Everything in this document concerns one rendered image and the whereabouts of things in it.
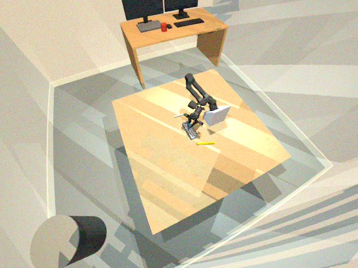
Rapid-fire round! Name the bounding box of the keyboard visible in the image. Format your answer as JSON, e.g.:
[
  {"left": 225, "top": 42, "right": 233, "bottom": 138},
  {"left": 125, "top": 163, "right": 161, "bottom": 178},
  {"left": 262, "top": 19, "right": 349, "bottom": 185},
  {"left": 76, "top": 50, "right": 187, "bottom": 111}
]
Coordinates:
[{"left": 182, "top": 121, "right": 198, "bottom": 140}]

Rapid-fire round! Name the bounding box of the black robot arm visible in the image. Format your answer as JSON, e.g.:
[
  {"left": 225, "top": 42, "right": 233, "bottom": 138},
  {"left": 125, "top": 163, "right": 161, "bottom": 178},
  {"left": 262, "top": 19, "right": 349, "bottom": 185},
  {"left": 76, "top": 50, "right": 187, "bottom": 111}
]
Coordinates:
[{"left": 185, "top": 73, "right": 219, "bottom": 120}]

